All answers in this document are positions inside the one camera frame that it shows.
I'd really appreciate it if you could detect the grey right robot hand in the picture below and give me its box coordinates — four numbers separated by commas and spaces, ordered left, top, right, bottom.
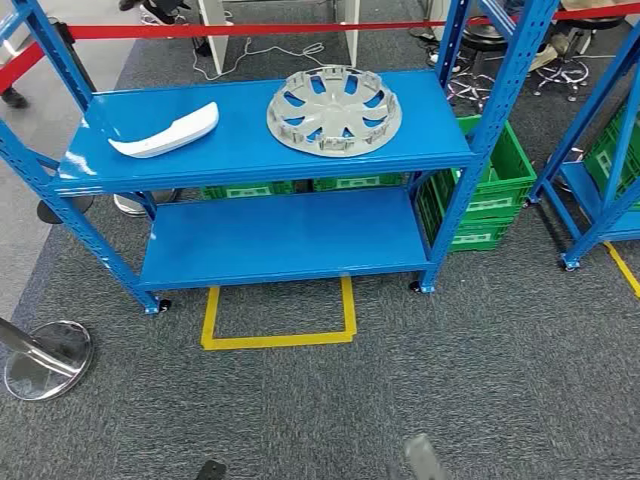
404, 433, 451, 480

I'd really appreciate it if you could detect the grey plastic wheel hubcap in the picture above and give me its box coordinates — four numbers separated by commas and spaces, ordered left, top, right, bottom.
266, 64, 403, 159

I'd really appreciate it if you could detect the blue metal shelf rack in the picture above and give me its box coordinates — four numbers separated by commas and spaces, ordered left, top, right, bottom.
0, 0, 561, 316
527, 26, 640, 272

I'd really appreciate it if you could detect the yellow floor tape square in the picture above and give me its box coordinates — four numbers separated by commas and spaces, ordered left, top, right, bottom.
201, 276, 358, 352

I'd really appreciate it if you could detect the large green plastic crate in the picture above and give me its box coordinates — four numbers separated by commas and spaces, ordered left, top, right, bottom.
417, 115, 537, 254

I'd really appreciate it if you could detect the yellow floor tape line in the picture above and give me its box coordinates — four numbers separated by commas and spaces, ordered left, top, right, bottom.
603, 241, 640, 299

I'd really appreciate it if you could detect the chrome round floor base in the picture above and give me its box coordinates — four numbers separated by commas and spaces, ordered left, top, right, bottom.
549, 146, 585, 195

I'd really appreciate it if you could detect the white power strip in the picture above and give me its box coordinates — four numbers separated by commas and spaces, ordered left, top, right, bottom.
427, 51, 461, 74

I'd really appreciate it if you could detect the black stool chrome base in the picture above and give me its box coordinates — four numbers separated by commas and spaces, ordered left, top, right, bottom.
532, 58, 591, 103
446, 23, 509, 109

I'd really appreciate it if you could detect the person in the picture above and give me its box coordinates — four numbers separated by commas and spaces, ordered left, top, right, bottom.
528, 29, 581, 73

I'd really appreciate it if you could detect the white table leg panel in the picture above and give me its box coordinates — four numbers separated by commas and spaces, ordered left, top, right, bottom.
197, 0, 230, 75
345, 0, 361, 68

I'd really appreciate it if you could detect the white curved plastic trim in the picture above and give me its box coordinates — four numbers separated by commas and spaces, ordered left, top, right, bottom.
107, 101, 220, 160

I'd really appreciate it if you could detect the red barrier belt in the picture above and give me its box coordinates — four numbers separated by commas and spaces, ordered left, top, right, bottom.
67, 3, 640, 41
0, 40, 46, 94

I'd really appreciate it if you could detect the chrome stanchion with round base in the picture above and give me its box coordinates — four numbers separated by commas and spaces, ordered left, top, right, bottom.
0, 316, 94, 403

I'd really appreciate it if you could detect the person's black shoe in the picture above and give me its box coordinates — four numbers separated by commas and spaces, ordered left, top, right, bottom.
0, 86, 29, 111
118, 0, 191, 26

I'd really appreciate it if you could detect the dark belt stanchion chrome base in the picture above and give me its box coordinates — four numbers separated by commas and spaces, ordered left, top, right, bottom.
52, 18, 182, 220

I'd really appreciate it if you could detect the thin black post grey base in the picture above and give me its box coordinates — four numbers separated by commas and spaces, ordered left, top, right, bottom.
37, 195, 94, 225

